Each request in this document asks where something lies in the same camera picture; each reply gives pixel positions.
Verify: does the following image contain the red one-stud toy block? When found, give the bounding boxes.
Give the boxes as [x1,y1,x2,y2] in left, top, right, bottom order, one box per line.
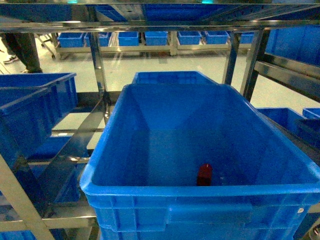
[196,163,213,187]

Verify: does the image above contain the blue target crate on shelf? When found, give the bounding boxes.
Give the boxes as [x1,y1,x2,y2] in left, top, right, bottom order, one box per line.
[80,84,320,240]

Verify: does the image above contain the blue crate left shelf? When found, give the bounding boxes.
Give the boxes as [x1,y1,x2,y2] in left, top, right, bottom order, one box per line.
[0,72,78,158]

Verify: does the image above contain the steel shelf rack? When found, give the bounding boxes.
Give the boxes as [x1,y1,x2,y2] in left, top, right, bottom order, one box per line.
[0,0,320,240]

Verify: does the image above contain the blue crate behind target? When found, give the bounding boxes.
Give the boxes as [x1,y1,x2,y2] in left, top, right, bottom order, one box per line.
[132,71,218,85]

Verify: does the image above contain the person legs in background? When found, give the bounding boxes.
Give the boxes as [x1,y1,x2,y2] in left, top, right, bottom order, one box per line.
[0,33,43,74]

